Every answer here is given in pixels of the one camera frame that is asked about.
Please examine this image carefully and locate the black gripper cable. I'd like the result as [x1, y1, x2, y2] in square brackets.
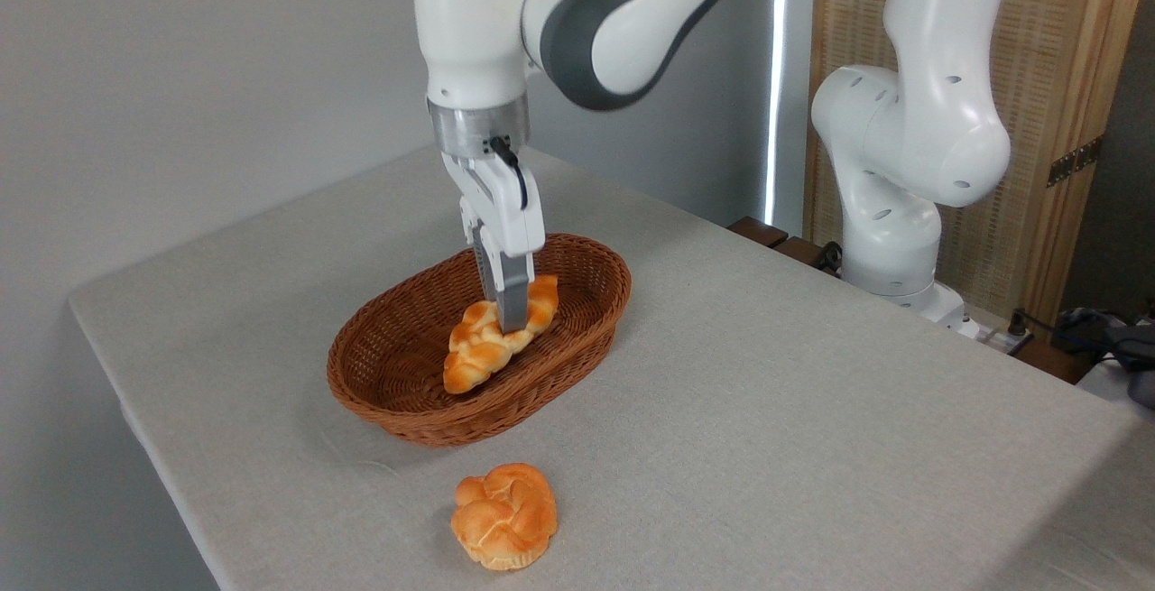
[488, 135, 530, 211]

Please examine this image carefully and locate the wooden rattan folding screen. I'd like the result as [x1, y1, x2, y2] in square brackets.
[802, 0, 1155, 332]

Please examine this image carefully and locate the dark brown wooden block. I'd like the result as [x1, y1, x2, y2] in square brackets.
[727, 216, 790, 250]
[776, 235, 842, 274]

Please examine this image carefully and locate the long braided bread loaf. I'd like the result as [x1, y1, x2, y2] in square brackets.
[441, 274, 560, 396]

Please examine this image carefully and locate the grey tablecloth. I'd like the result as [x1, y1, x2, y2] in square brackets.
[68, 145, 1143, 591]

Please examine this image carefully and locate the dark metal screen hinge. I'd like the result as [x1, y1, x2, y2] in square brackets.
[1047, 134, 1104, 189]

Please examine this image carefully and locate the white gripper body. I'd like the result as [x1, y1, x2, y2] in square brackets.
[439, 149, 548, 259]

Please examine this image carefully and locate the round knotted bread roll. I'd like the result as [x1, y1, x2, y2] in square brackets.
[450, 462, 559, 572]

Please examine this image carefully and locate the brown oval wicker basket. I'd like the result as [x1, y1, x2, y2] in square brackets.
[327, 232, 633, 448]

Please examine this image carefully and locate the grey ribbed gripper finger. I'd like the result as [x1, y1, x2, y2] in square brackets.
[459, 198, 499, 305]
[478, 223, 534, 334]

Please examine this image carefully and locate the dark grey cable bundle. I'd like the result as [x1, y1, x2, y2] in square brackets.
[1049, 306, 1155, 409]

